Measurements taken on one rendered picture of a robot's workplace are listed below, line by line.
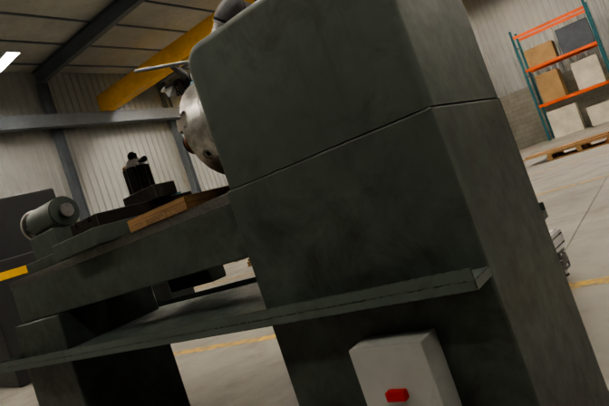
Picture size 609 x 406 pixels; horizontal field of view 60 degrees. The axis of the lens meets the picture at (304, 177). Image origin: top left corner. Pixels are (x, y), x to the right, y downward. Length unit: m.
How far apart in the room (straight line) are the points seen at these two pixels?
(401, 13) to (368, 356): 0.70
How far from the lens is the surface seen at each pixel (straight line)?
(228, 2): 2.57
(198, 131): 1.52
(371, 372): 1.18
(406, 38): 1.09
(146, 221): 1.73
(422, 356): 1.11
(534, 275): 1.31
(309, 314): 1.21
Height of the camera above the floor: 0.76
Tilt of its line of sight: 3 degrees up
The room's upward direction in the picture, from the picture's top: 19 degrees counter-clockwise
